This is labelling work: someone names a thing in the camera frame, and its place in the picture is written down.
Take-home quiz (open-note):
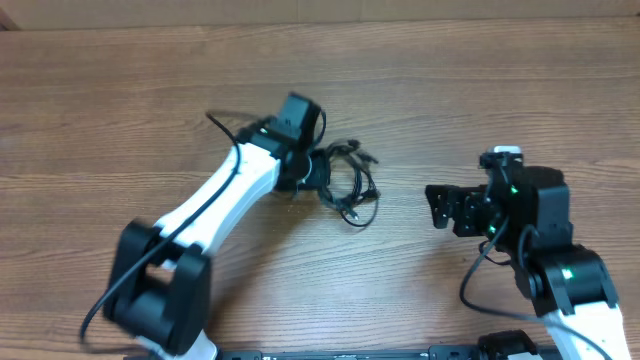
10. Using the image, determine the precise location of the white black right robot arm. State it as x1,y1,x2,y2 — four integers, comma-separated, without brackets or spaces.
425,146,631,359

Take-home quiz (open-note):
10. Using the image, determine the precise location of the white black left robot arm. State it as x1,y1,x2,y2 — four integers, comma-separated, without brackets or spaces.
97,92,326,359

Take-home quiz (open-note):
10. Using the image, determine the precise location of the black cable with white plug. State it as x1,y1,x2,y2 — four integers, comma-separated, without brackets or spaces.
319,139,379,221

